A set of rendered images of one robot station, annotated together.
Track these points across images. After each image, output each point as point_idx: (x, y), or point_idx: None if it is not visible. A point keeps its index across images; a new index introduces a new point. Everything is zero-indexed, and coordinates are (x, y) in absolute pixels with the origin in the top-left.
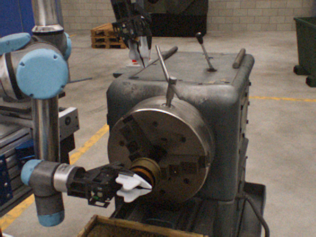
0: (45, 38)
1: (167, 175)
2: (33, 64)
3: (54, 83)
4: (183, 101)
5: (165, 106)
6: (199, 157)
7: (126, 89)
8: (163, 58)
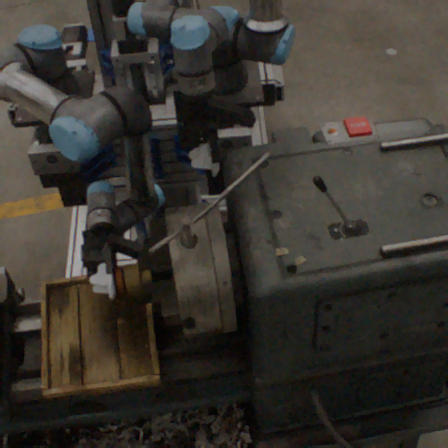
0: (248, 33)
1: (145, 300)
2: (57, 130)
3: (73, 153)
4: (221, 247)
5: (183, 238)
6: (177, 314)
7: (232, 172)
8: (380, 149)
